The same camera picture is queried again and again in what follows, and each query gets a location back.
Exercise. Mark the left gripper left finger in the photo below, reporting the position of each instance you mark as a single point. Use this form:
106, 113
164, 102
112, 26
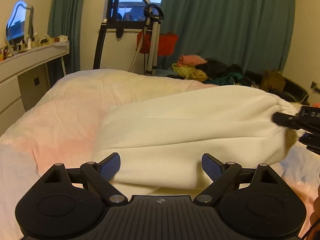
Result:
98, 176

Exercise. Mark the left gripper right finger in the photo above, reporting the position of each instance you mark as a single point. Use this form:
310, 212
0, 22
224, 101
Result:
223, 176

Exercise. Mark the pile of mixed clothes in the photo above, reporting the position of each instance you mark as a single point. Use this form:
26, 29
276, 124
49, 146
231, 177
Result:
213, 72

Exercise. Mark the right teal curtain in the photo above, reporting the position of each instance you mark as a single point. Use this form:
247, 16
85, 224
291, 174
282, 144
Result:
255, 34

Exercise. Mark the white dressing table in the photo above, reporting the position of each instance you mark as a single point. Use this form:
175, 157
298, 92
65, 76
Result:
25, 79

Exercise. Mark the black framed window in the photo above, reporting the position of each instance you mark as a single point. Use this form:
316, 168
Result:
127, 14

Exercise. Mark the wavy frame mirror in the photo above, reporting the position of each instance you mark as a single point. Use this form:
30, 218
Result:
20, 23

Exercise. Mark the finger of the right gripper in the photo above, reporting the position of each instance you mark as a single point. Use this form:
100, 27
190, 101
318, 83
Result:
311, 141
307, 119

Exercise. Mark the black leaning board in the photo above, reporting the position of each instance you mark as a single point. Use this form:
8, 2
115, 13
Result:
100, 44

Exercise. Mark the white sweatpants with black stripe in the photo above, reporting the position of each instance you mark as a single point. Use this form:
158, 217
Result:
161, 141

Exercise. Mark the left teal curtain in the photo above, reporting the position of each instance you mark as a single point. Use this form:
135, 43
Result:
65, 19

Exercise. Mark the brown cardboard box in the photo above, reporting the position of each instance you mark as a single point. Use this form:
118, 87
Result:
272, 81

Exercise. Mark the pink white bed duvet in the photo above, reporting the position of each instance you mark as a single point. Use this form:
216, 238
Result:
63, 126

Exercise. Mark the teal curtain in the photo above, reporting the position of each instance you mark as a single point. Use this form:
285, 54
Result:
255, 34
65, 19

